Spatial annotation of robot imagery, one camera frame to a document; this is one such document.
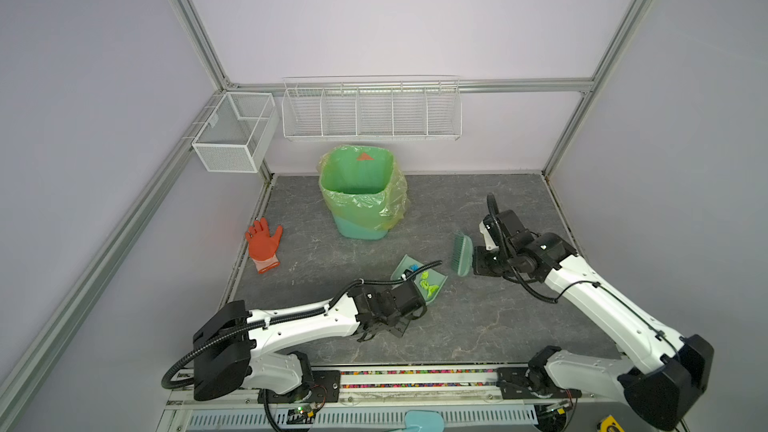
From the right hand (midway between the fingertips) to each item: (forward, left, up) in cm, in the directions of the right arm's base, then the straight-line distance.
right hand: (475, 265), depth 77 cm
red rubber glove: (+16, +67, -16) cm, 70 cm away
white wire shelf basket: (+54, +29, +13) cm, 62 cm away
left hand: (-11, +21, -9) cm, 25 cm away
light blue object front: (-32, +14, -16) cm, 39 cm away
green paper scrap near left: (-1, +13, -10) cm, 16 cm away
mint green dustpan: (0, +11, -10) cm, 15 cm away
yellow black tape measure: (-32, -28, -15) cm, 46 cm away
